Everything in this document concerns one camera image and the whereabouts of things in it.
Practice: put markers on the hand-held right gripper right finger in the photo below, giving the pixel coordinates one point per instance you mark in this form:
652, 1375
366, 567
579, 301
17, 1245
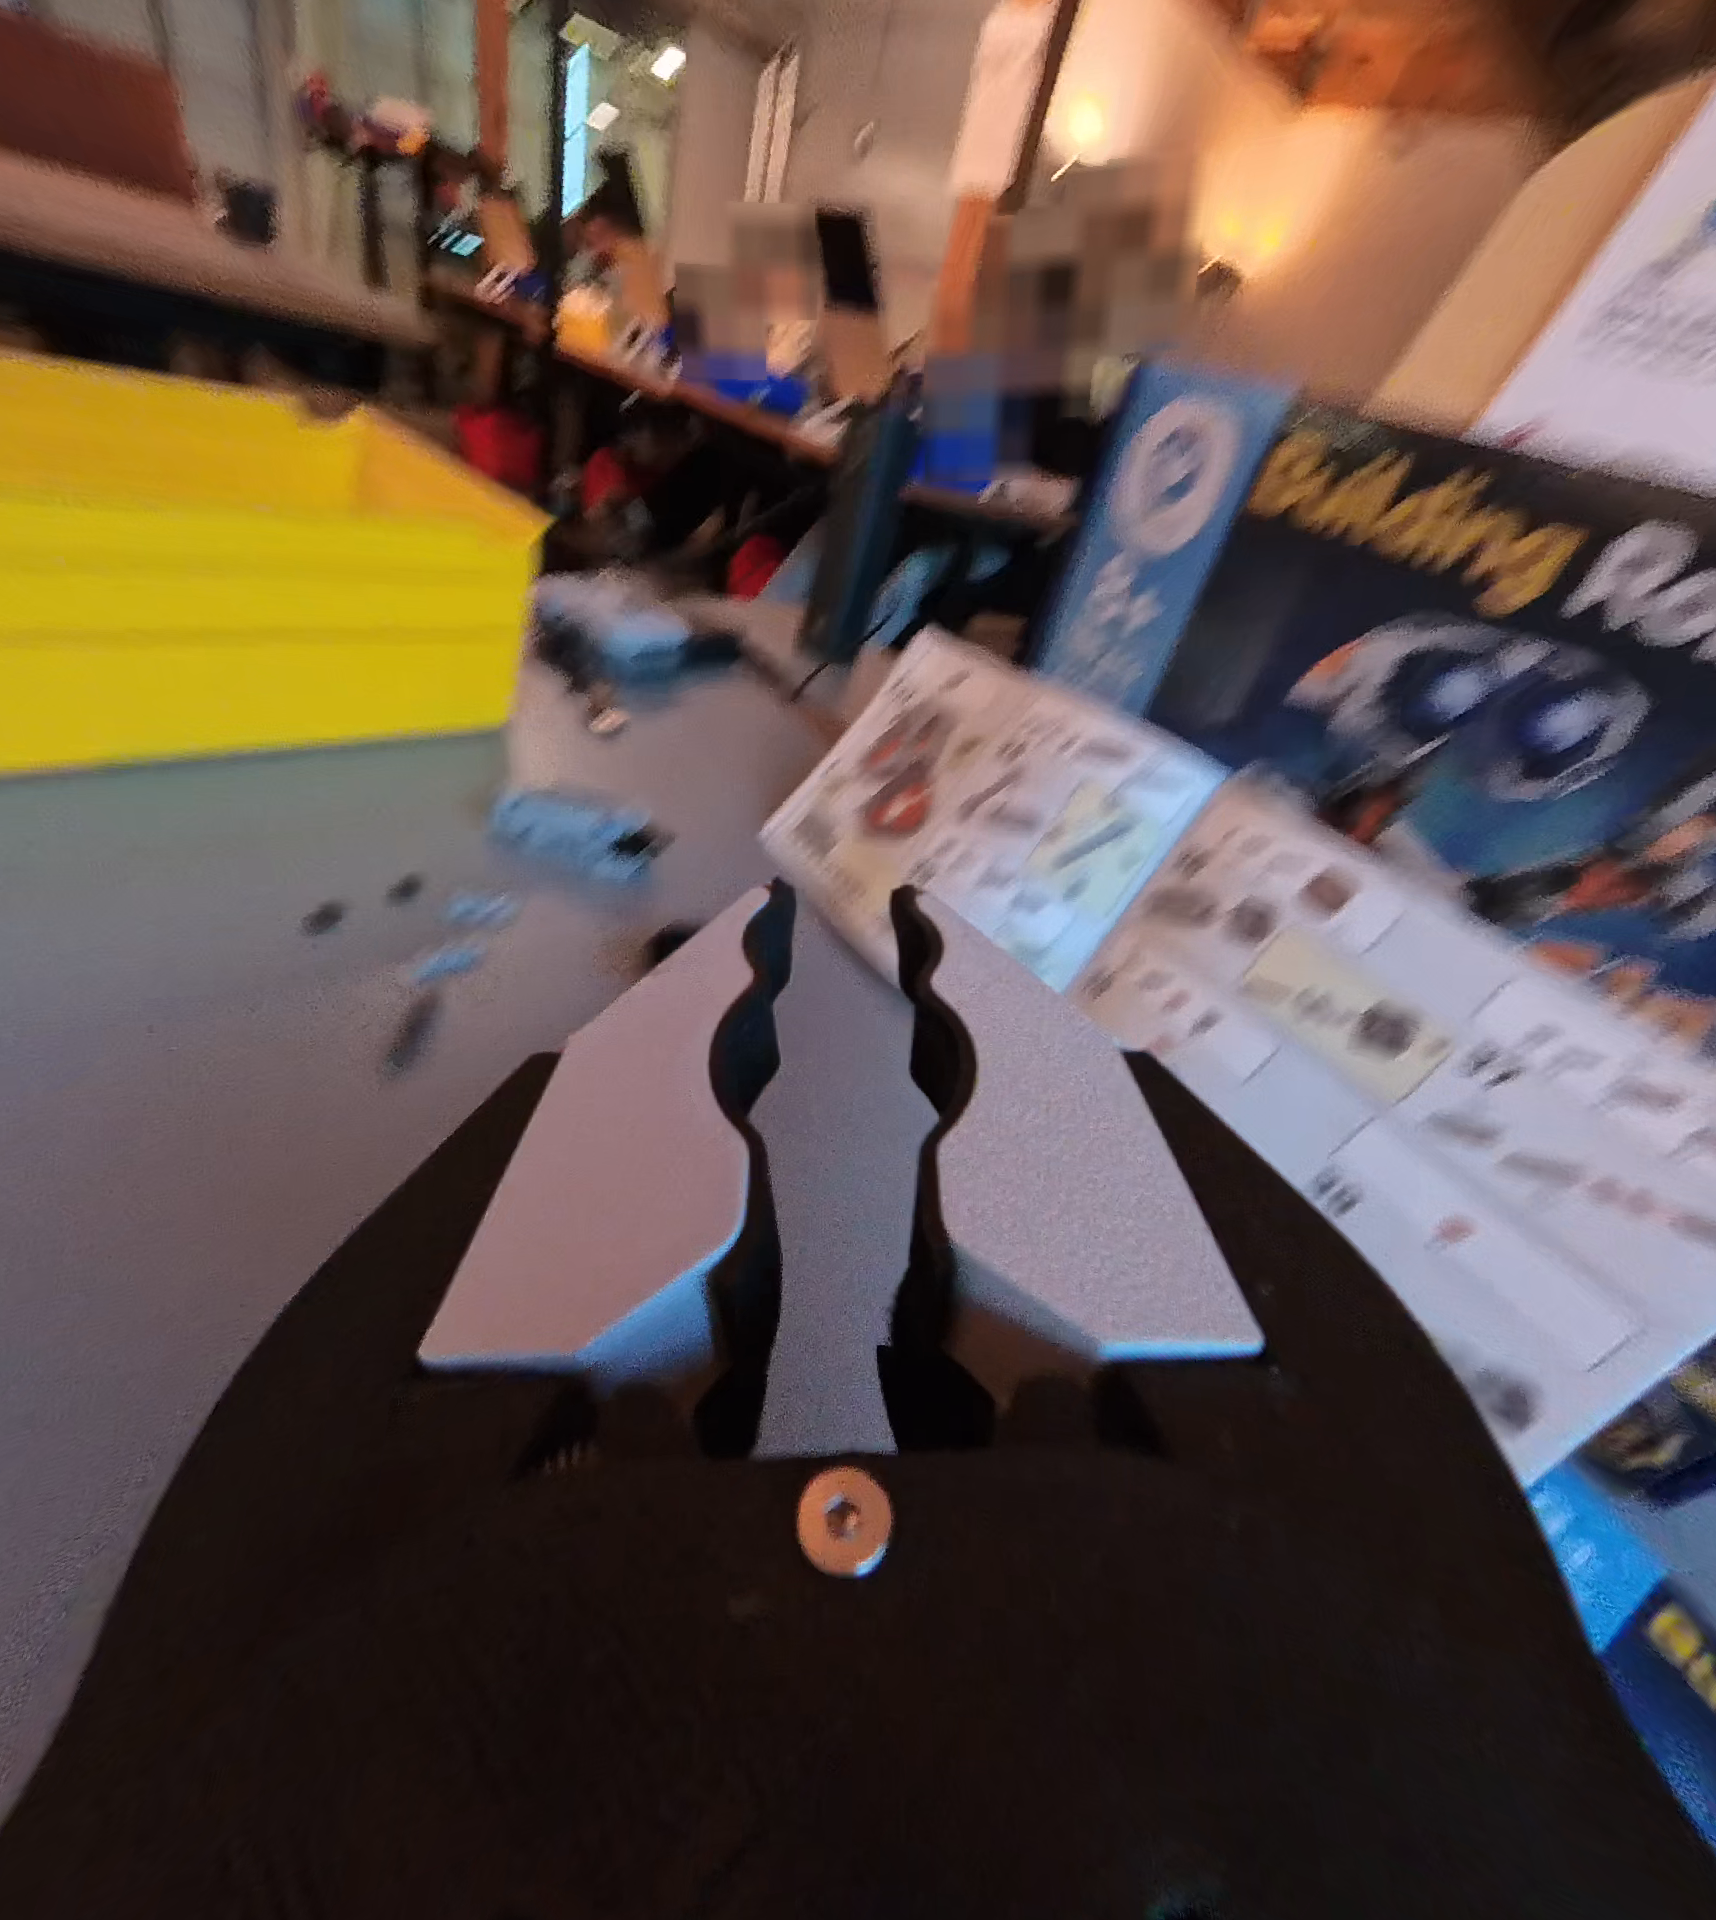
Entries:
1099, 1201

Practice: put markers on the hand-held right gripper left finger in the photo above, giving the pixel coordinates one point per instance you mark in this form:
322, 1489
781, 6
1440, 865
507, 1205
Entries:
589, 1201

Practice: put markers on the thin black toy axle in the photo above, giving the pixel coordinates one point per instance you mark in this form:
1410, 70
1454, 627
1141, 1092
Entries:
410, 1035

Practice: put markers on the black toy wheel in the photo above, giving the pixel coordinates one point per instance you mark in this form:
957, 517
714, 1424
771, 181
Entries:
666, 947

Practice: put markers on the yellow plastic bin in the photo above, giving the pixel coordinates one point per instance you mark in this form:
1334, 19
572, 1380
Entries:
201, 601

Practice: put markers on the open instruction booklet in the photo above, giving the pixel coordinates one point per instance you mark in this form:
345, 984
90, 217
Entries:
1400, 1201

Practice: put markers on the grey toy brick assembly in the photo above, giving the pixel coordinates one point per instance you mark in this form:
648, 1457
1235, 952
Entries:
566, 832

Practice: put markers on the grey toy remote control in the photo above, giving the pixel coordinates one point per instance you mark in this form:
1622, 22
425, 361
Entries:
619, 631

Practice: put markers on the robot kit box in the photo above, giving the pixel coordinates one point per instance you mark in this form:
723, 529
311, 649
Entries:
1400, 631

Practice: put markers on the blue printed leaflet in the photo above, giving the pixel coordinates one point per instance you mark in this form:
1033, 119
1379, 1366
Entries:
1699, 1725

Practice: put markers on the distant cluttered workbench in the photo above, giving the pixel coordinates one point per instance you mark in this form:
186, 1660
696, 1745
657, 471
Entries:
738, 391

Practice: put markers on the white colourful toy box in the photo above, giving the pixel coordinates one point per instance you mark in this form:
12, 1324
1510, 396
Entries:
1667, 301

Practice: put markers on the long wooden work table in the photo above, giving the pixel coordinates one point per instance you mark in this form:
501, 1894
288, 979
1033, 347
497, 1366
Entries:
124, 242

